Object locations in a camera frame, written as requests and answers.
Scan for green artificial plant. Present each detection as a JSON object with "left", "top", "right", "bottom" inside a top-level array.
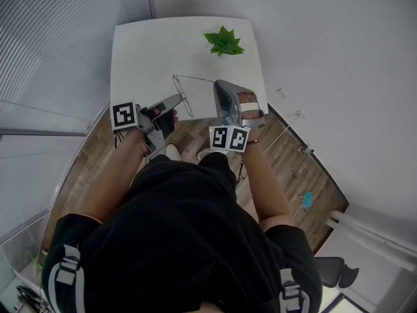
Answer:
[{"left": 203, "top": 25, "right": 246, "bottom": 57}]

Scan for person's left white shoe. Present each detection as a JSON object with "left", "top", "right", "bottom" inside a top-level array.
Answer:
[{"left": 165, "top": 143, "right": 182, "bottom": 162}]

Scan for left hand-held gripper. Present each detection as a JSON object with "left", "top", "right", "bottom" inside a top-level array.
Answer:
[{"left": 111, "top": 93, "right": 184, "bottom": 163}]

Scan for person's black shirt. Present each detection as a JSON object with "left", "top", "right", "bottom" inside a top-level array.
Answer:
[{"left": 41, "top": 152, "right": 324, "bottom": 313}]

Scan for person's right white shoe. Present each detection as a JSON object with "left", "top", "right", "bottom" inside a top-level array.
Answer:
[{"left": 196, "top": 147, "right": 229, "bottom": 162}]

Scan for white power cable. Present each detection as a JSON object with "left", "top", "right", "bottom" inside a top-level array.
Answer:
[{"left": 263, "top": 114, "right": 301, "bottom": 155}]

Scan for person's white shoe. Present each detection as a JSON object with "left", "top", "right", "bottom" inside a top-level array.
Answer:
[
  {"left": 196, "top": 147, "right": 229, "bottom": 162},
  {"left": 165, "top": 143, "right": 182, "bottom": 162}
]

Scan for person's right forearm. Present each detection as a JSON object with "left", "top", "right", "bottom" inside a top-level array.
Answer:
[{"left": 242, "top": 139, "right": 296, "bottom": 235}]

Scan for blue object on floor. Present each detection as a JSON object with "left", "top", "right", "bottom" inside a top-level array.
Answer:
[{"left": 300, "top": 191, "right": 315, "bottom": 210}]

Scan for white metal frame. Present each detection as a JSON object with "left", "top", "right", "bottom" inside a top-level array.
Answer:
[{"left": 324, "top": 209, "right": 417, "bottom": 273}]

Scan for person's left forearm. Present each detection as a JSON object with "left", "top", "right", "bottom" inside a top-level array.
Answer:
[{"left": 77, "top": 129, "right": 151, "bottom": 224}]

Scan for grey left shoulder strap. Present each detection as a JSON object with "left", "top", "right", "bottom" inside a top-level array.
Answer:
[{"left": 48, "top": 244, "right": 86, "bottom": 313}]

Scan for grey shoulder strap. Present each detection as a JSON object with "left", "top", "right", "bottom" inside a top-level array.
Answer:
[
  {"left": 48, "top": 244, "right": 86, "bottom": 313},
  {"left": 278, "top": 267, "right": 311, "bottom": 313}
]

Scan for thin wire-frame glasses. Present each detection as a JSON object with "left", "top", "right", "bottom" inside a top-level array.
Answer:
[{"left": 171, "top": 74, "right": 216, "bottom": 119}]

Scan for person's right hand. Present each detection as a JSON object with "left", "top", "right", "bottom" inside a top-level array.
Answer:
[{"left": 237, "top": 91, "right": 265, "bottom": 121}]

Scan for tangle of dark cables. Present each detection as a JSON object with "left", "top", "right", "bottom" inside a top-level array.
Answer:
[{"left": 15, "top": 284, "right": 50, "bottom": 313}]

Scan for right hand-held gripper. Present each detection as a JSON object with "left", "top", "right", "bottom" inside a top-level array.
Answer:
[{"left": 208, "top": 79, "right": 267, "bottom": 153}]

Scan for black office chair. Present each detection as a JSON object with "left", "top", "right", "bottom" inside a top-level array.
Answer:
[{"left": 313, "top": 256, "right": 360, "bottom": 290}]

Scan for grey right shoulder strap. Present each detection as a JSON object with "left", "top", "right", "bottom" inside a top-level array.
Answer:
[{"left": 278, "top": 267, "right": 311, "bottom": 313}]

